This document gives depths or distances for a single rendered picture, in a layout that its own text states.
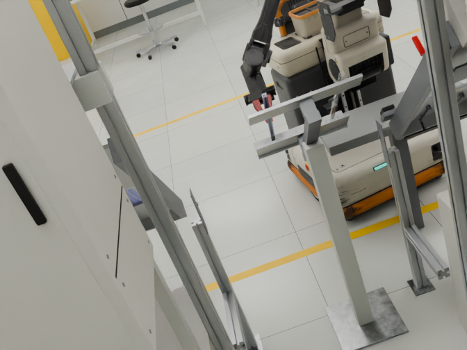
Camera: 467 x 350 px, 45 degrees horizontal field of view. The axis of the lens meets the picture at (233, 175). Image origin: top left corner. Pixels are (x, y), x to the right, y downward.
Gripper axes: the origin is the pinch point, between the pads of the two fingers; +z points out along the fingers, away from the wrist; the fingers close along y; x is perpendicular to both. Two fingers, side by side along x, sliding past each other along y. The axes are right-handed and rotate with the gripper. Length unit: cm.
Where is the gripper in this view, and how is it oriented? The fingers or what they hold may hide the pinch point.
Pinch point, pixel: (269, 119)
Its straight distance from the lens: 176.5
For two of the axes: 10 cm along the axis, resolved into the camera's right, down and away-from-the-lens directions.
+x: 1.3, 1.9, 9.7
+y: 9.4, -3.4, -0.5
